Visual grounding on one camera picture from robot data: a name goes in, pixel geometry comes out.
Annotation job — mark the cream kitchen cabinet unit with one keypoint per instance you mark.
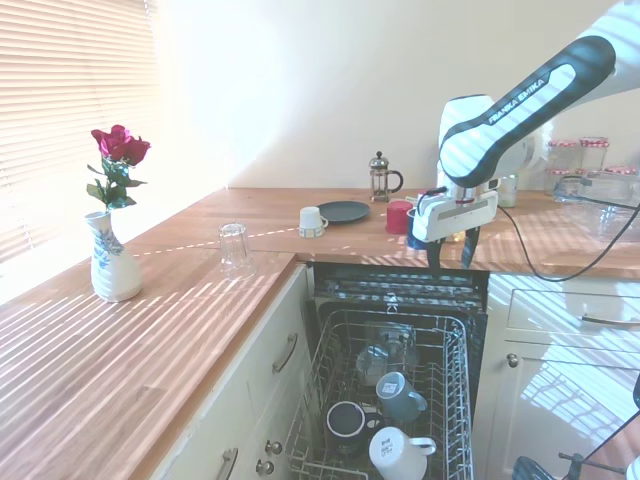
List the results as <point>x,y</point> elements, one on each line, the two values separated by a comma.
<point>560,400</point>
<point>250,400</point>

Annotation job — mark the navy blue mug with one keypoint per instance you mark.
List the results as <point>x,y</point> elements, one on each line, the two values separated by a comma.
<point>345,419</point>

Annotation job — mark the white patterned tea cup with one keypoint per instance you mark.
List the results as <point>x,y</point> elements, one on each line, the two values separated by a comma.
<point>310,221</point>

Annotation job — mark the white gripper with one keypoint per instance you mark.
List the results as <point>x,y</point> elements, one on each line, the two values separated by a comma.
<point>450,217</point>

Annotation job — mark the red cup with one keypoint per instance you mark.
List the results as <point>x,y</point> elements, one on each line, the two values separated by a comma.
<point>397,217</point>

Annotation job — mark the glass jar red checked lid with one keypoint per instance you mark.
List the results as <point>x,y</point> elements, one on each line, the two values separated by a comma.
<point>556,181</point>
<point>564,155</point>
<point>621,180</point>
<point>595,152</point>

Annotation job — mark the dark grey plate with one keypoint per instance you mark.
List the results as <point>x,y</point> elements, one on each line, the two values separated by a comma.
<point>345,212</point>

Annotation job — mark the red rose with leaves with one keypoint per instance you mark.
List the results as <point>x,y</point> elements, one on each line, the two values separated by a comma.
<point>117,150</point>

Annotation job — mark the black camera stand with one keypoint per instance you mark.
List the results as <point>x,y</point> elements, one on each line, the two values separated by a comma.
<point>575,462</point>

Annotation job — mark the round metal cabinet knob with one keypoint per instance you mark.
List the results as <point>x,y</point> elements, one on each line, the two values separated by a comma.
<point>265,467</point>
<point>512,359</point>
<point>273,447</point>

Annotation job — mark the small green-tinted glass jar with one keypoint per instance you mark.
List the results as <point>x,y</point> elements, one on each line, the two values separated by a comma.
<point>509,192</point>

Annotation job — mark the white ribbed floral vase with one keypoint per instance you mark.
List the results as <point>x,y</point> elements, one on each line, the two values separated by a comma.
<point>112,270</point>

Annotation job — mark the grey mug with label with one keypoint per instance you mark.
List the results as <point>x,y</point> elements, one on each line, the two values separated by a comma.
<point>395,397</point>

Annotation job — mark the blue cup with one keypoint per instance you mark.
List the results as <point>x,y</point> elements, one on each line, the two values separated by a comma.
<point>416,244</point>

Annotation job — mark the clear glass in rack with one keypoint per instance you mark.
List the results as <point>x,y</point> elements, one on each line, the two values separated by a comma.
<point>382,355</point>

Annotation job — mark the clear glass tumbler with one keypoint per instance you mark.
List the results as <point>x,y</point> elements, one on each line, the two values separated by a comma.
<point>236,250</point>

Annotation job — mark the glass French press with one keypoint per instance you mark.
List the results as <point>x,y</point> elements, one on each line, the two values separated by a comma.
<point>381,180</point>

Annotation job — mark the white IKEA mug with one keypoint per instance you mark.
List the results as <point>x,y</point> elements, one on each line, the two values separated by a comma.
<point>397,452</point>

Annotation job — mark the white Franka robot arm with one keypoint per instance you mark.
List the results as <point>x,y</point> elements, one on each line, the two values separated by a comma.
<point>550,85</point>

